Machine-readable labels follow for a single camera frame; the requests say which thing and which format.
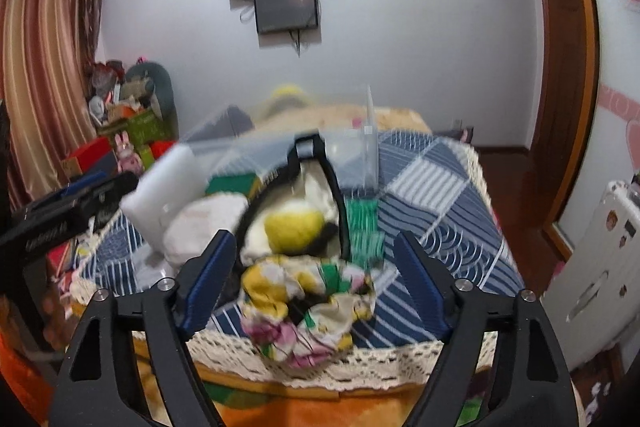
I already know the white towel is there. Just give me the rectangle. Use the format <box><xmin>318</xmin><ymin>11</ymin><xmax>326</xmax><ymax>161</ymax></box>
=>
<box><xmin>163</xmin><ymin>192</ymin><xmax>248</xmax><ymax>267</ymax></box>

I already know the clear plastic storage box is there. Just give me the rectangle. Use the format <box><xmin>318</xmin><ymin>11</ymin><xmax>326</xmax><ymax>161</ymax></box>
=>
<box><xmin>180</xmin><ymin>84</ymin><xmax>378</xmax><ymax>193</ymax></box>

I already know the green yellow scrub sponge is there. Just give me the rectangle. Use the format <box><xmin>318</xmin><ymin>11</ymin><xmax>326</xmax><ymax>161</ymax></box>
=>
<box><xmin>205</xmin><ymin>172</ymin><xmax>262</xmax><ymax>199</ymax></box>

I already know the yellow plush toy ball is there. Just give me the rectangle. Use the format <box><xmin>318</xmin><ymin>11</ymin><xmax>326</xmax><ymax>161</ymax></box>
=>
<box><xmin>264</xmin><ymin>210</ymin><xmax>326</xmax><ymax>256</ymax></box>

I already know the black strap cream bag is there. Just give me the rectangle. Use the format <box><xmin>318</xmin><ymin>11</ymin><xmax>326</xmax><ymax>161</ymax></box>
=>
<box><xmin>235</xmin><ymin>132</ymin><xmax>352</xmax><ymax>268</ymax></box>

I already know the green knitted cloth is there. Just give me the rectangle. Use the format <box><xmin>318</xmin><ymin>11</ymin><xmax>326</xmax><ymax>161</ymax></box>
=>
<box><xmin>345</xmin><ymin>198</ymin><xmax>385</xmax><ymax>271</ymax></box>

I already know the floral fabric scrunchie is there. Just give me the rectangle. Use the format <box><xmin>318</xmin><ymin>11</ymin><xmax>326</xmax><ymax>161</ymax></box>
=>
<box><xmin>240</xmin><ymin>255</ymin><xmax>376</xmax><ymax>369</ymax></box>

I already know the red box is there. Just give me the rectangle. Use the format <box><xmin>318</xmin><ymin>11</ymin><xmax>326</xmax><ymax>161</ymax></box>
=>
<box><xmin>62</xmin><ymin>136</ymin><xmax>113</xmax><ymax>179</ymax></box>

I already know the pink plush rabbit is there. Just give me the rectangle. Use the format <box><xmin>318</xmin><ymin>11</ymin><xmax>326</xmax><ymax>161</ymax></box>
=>
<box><xmin>114</xmin><ymin>131</ymin><xmax>143</xmax><ymax>176</ymax></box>

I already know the green cardboard box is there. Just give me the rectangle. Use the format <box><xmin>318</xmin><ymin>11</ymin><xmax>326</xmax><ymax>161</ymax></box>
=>
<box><xmin>96</xmin><ymin>109</ymin><xmax>174</xmax><ymax>147</ymax></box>

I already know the white plastic baby fence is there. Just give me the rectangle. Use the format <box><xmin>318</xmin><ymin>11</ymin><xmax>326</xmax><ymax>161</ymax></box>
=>
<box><xmin>542</xmin><ymin>181</ymin><xmax>639</xmax><ymax>371</ymax></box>

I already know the grey green pillow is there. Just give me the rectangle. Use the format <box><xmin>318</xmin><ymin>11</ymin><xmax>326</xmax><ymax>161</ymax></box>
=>
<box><xmin>124</xmin><ymin>62</ymin><xmax>178</xmax><ymax>134</ymax></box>

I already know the striped brown curtain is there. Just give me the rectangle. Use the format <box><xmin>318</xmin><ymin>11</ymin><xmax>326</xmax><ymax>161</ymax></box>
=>
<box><xmin>1</xmin><ymin>0</ymin><xmax>102</xmax><ymax>209</ymax></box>

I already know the yellow foam arch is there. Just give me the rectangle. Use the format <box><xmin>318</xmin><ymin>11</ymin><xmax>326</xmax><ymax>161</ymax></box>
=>
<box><xmin>268</xmin><ymin>83</ymin><xmax>312</xmax><ymax>107</ymax></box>

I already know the blue white patterned tablecloth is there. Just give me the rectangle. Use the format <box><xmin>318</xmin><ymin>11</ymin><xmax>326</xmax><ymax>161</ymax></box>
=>
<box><xmin>69</xmin><ymin>128</ymin><xmax>526</xmax><ymax>393</ymax></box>

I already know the beige floral blanket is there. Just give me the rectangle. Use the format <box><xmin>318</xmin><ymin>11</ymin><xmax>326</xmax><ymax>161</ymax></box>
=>
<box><xmin>252</xmin><ymin>104</ymin><xmax>432</xmax><ymax>133</ymax></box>

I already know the small black wall monitor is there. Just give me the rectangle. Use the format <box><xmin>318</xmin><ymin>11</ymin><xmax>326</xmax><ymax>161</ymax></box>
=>
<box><xmin>254</xmin><ymin>0</ymin><xmax>319</xmax><ymax>35</ymax></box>

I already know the wooden wardrobe frame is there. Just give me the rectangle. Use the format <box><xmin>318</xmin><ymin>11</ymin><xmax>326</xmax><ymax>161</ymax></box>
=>
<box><xmin>529</xmin><ymin>0</ymin><xmax>599</xmax><ymax>260</ymax></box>

